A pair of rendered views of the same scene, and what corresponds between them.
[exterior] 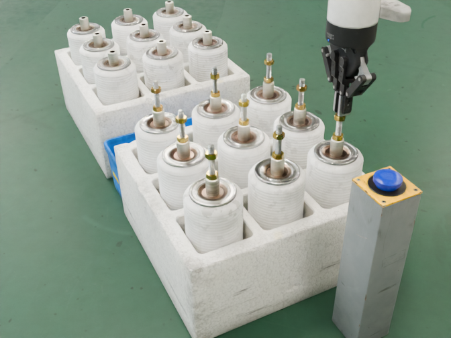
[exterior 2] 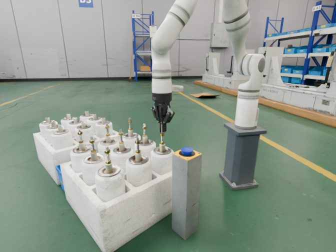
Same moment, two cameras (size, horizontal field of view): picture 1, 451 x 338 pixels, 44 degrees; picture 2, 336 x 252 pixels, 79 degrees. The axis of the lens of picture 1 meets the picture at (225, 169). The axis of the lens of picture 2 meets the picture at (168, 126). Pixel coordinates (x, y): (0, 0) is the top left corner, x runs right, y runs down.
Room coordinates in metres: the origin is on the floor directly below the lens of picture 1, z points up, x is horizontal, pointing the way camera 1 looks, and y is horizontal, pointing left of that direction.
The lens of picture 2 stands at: (0.07, 0.01, 0.60)
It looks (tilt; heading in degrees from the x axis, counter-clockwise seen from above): 18 degrees down; 343
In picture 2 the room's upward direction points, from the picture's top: straight up
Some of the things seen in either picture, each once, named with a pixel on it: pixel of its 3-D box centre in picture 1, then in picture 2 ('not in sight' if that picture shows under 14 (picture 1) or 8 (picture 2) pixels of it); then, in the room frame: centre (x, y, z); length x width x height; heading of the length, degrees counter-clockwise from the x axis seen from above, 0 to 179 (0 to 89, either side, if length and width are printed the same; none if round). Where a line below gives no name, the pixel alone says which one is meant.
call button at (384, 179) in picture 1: (387, 182); (187, 151); (0.63, -0.23, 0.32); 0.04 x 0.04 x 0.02
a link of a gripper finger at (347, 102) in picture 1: (349, 100); (165, 125); (0.78, -0.20, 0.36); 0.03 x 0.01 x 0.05; 20
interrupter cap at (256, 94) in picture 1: (268, 94); (130, 135); (1.01, -0.09, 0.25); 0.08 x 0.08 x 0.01
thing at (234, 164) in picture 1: (243, 178); (123, 169); (0.86, -0.03, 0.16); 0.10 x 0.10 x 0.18
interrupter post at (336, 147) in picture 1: (336, 146); (162, 147); (0.80, -0.19, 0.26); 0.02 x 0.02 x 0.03
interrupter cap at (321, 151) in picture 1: (335, 152); (162, 150); (0.80, -0.19, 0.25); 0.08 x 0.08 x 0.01
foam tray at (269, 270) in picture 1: (243, 206); (124, 183); (0.86, -0.03, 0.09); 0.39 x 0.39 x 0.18; 26
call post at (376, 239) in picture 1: (371, 264); (185, 194); (0.63, -0.23, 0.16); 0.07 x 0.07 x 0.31; 26
